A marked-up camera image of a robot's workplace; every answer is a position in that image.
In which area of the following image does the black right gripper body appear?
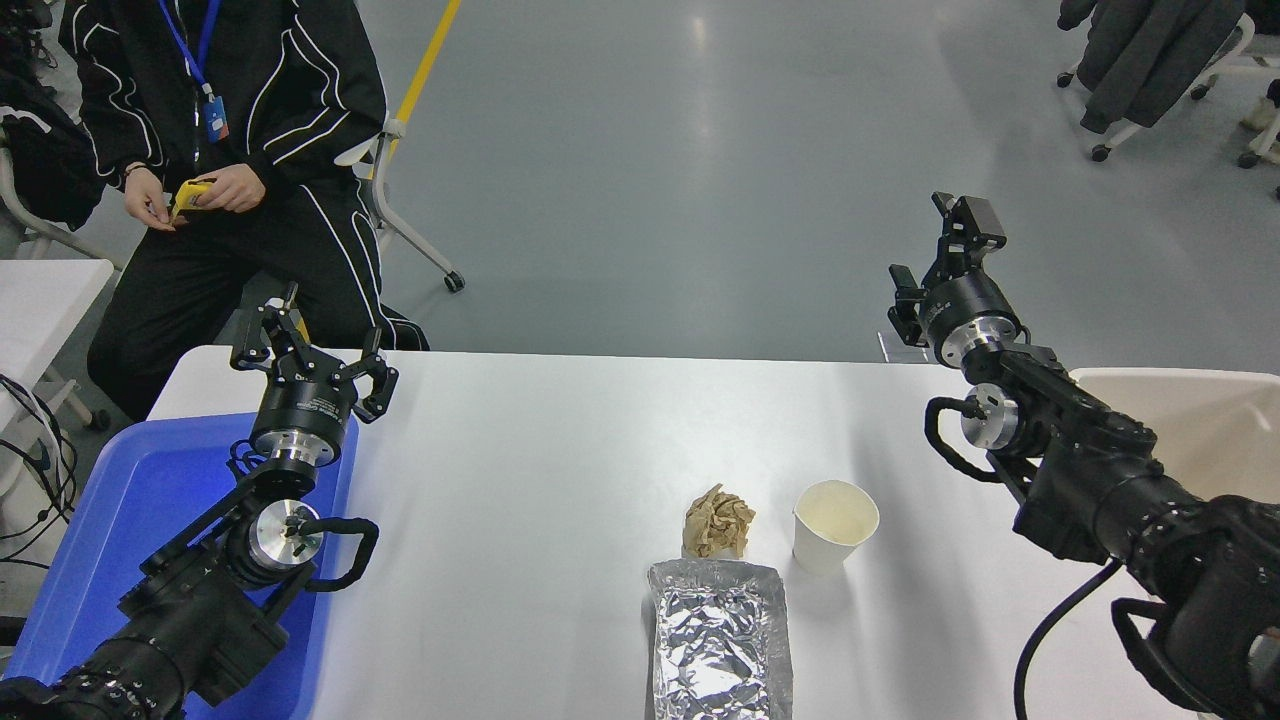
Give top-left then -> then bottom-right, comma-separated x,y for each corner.
918,270 -> 1021,343

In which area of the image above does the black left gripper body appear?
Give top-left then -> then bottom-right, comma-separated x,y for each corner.
250,370 -> 359,443

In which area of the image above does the small yellow object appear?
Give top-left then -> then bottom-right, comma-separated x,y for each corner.
170,178 -> 217,221

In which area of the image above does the white paper cup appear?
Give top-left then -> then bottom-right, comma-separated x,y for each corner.
793,480 -> 881,578

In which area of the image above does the crumpled tan paper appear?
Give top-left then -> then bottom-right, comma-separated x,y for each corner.
683,484 -> 757,561

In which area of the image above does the person's left hand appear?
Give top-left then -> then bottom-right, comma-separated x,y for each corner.
194,164 -> 267,215

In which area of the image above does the person's right hand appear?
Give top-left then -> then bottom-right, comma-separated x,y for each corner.
122,164 -> 180,234

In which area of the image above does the metal floor plate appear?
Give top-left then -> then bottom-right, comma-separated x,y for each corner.
878,332 -> 937,365

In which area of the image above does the white wheeled chair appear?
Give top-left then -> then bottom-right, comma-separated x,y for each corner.
335,115 -> 467,294
1057,12 -> 1257,164
1237,50 -> 1280,201

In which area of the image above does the blue plastic tray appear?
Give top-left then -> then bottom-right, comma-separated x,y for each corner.
5,412 -> 359,720

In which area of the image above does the person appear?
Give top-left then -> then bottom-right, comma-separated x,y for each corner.
58,0 -> 431,421
1240,0 -> 1280,133
0,0 -> 109,233

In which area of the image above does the white side table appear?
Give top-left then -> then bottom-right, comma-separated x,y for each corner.
0,258 -> 116,433

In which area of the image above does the dark grey coat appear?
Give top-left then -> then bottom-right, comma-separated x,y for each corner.
1057,0 -> 1247,135

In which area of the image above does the large pale bin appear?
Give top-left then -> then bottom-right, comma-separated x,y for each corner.
1068,367 -> 1280,506

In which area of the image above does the silver foil tray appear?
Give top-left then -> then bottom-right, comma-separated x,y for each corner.
647,558 -> 795,720

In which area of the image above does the blue lanyard with badge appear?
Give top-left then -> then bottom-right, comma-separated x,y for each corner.
158,0 -> 232,145

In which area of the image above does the black cable bundle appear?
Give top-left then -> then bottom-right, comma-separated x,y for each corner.
0,375 -> 80,573

